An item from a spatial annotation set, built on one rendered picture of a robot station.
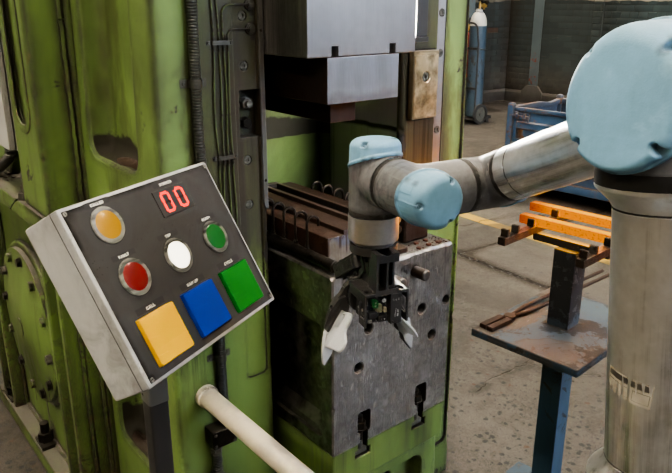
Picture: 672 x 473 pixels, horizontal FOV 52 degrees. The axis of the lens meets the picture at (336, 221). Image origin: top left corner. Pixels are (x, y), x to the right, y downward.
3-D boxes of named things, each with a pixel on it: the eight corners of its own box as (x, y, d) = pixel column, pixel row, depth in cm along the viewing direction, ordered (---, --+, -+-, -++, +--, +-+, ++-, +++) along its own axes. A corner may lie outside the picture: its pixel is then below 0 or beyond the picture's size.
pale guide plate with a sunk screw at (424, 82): (437, 116, 180) (440, 49, 175) (412, 120, 175) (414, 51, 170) (431, 115, 182) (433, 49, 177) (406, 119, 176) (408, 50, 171)
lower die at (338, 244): (393, 247, 164) (394, 213, 161) (328, 266, 152) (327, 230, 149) (291, 207, 195) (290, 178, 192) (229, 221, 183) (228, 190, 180)
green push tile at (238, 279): (264, 295, 122) (245, 257, 121) (241, 312, 115) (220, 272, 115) (257, 298, 123) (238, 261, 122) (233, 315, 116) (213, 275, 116)
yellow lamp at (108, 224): (129, 238, 101) (126, 210, 100) (98, 244, 99) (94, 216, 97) (120, 232, 104) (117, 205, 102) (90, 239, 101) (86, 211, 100)
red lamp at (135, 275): (155, 289, 102) (153, 262, 100) (125, 297, 99) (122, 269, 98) (146, 283, 104) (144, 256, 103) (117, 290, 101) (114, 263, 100)
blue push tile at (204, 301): (232, 318, 113) (211, 277, 113) (205, 337, 107) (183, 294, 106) (225, 321, 114) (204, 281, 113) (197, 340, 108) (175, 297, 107)
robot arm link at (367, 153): (368, 147, 92) (337, 136, 99) (367, 225, 95) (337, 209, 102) (417, 141, 95) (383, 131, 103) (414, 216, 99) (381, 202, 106)
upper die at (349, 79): (398, 97, 153) (399, 53, 150) (327, 105, 141) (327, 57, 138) (288, 80, 184) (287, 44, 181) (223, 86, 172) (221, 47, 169)
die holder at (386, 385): (445, 400, 182) (454, 241, 168) (332, 458, 159) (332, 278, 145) (316, 326, 223) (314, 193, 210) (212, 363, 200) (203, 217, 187)
